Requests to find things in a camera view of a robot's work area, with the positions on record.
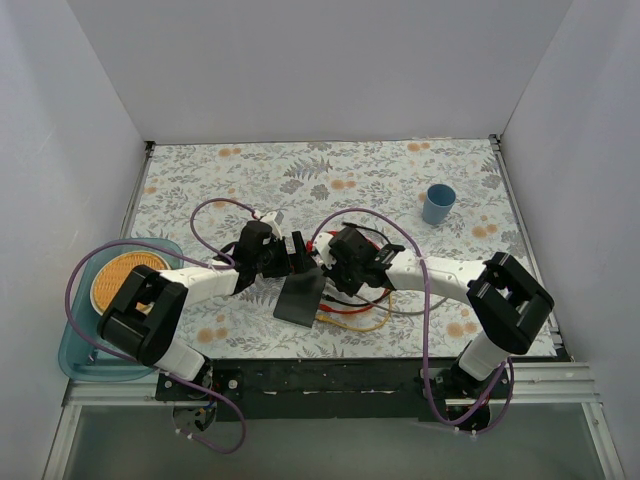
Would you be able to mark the aluminium frame rail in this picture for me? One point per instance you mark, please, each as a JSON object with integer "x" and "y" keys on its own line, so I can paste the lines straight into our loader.
{"x": 535, "y": 383}

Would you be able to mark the teal plastic tray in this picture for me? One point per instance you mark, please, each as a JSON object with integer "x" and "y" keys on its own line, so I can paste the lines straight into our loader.
{"x": 82, "y": 361}

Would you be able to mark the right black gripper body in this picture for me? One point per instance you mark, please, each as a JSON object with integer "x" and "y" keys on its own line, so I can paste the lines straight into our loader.
{"x": 335, "y": 270}

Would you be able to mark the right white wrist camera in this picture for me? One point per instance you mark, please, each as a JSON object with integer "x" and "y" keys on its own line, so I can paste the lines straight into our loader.
{"x": 321, "y": 246}

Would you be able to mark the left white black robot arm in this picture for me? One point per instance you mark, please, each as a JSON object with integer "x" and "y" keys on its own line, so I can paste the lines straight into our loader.
{"x": 143, "y": 316}

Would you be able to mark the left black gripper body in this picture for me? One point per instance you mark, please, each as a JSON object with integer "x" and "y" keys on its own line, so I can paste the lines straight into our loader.
{"x": 292, "y": 252}

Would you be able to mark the orange woven round plate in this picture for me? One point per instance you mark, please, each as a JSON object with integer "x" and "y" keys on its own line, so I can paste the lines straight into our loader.
{"x": 113, "y": 274}

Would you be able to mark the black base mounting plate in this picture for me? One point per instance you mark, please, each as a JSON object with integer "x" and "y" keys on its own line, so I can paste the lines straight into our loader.
{"x": 358, "y": 388}

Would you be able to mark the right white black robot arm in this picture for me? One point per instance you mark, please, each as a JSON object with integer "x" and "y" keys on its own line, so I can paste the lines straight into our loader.
{"x": 509, "y": 303}

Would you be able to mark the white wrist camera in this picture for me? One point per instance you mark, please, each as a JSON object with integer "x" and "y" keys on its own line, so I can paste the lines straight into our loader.
{"x": 321, "y": 246}
{"x": 274, "y": 219}

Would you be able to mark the black network switch box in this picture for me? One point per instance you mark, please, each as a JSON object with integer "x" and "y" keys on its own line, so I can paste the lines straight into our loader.
{"x": 300, "y": 297}

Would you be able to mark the blue plastic cup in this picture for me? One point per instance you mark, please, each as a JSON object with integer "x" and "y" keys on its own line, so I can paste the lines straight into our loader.
{"x": 438, "y": 202}

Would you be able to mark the floral patterned table mat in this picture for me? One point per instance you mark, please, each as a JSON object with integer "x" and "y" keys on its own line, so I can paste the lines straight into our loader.
{"x": 200, "y": 197}

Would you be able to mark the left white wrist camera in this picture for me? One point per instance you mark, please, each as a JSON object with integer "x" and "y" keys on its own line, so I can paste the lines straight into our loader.
{"x": 274, "y": 219}

